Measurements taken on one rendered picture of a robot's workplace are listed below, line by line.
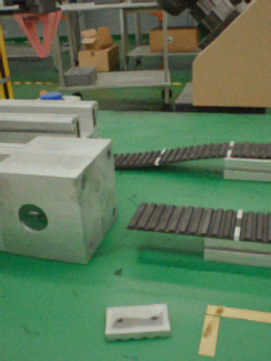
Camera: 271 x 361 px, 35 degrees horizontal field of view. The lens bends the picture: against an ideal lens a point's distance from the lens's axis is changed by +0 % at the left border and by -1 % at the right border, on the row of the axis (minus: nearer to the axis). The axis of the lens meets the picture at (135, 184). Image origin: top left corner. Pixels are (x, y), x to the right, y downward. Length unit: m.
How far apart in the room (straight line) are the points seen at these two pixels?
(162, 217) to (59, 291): 0.12
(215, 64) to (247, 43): 0.07
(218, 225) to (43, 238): 0.17
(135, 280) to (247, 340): 0.12
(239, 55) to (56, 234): 0.59
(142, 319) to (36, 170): 0.17
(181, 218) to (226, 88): 0.52
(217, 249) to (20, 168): 0.20
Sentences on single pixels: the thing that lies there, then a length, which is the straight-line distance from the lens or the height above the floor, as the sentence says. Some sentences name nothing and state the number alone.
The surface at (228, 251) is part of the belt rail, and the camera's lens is 0.43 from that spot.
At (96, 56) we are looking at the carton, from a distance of 5.59.
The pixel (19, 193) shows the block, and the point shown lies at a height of 0.85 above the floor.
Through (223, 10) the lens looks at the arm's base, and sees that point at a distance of 0.99.
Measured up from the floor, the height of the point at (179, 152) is 0.80.
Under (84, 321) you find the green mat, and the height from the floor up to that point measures 0.78.
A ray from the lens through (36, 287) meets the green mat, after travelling 0.42.
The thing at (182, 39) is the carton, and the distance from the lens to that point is 5.38.
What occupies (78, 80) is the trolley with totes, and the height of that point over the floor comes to 0.31.
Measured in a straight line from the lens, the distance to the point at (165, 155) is 0.62.
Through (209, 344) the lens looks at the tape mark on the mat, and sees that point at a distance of 0.35.
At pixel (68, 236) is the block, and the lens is 0.42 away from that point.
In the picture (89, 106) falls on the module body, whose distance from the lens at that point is 0.65.
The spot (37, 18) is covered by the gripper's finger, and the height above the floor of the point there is 0.98.
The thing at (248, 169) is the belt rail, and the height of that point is 0.79.
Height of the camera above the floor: 1.03
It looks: 26 degrees down
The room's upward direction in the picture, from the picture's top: 4 degrees counter-clockwise
